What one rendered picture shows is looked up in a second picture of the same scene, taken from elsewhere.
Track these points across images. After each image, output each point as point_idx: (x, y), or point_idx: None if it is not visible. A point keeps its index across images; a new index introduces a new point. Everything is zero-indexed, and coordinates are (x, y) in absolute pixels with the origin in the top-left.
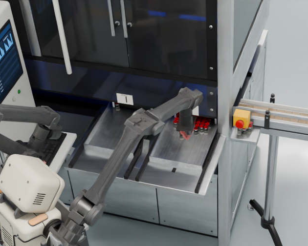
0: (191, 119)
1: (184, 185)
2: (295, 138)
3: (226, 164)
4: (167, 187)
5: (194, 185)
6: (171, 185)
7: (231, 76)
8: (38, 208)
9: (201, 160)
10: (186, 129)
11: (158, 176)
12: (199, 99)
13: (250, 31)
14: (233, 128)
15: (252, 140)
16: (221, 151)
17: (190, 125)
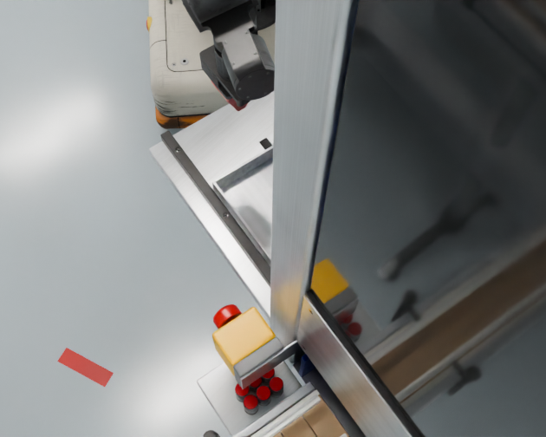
0: (216, 59)
1: (206, 133)
2: None
3: None
4: (230, 104)
5: (188, 150)
6: (227, 113)
7: (290, 273)
8: None
9: (244, 212)
10: (211, 50)
11: (272, 107)
12: (230, 68)
13: None
14: (302, 381)
15: (209, 374)
16: (244, 285)
17: (216, 68)
